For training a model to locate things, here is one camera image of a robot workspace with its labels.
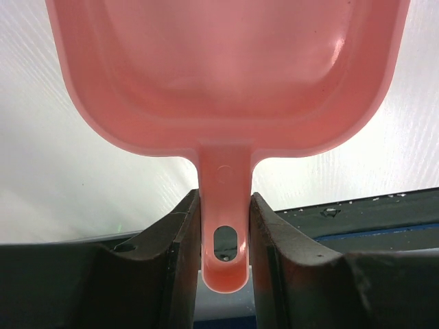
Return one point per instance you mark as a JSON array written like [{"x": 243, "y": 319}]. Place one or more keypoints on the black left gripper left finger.
[{"x": 148, "y": 281}]

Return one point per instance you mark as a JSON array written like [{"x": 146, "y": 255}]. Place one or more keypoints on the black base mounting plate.
[{"x": 398, "y": 222}]

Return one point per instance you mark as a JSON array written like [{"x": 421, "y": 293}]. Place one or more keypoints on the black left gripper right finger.
[{"x": 299, "y": 283}]

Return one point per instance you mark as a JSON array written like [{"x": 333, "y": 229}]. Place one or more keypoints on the pink dustpan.
[{"x": 227, "y": 84}]

